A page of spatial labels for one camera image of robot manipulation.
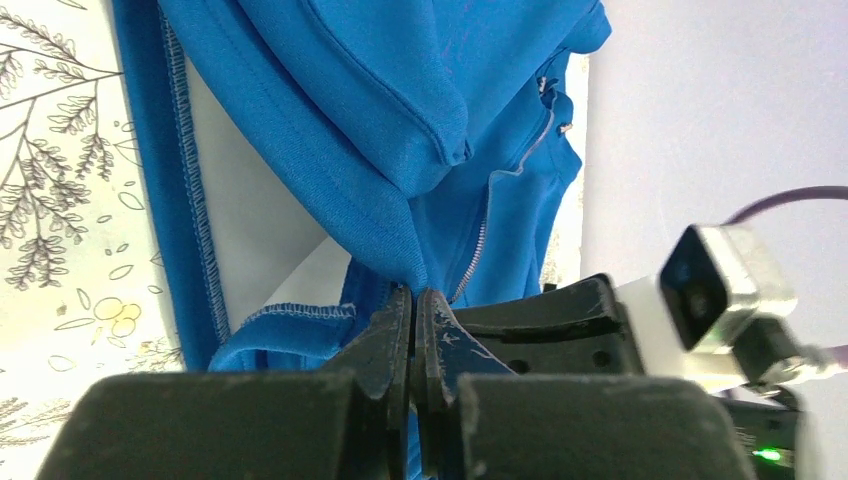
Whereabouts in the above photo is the blue zip-up jacket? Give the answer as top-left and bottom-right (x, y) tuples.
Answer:
(113, 1), (611, 371)

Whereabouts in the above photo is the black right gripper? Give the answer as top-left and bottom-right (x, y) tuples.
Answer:
(717, 387), (805, 479)

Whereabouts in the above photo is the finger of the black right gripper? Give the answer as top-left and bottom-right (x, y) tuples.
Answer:
(450, 274), (644, 381)

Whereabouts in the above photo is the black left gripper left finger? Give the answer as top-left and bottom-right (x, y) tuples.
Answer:
(38, 288), (412, 479)

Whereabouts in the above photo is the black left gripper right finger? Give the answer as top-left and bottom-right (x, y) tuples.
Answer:
(412, 290), (755, 479)

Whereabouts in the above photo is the floral patterned table mat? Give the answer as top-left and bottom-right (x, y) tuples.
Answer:
(0, 0), (591, 480)

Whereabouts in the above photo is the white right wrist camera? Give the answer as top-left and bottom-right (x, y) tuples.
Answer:
(616, 224), (847, 397)

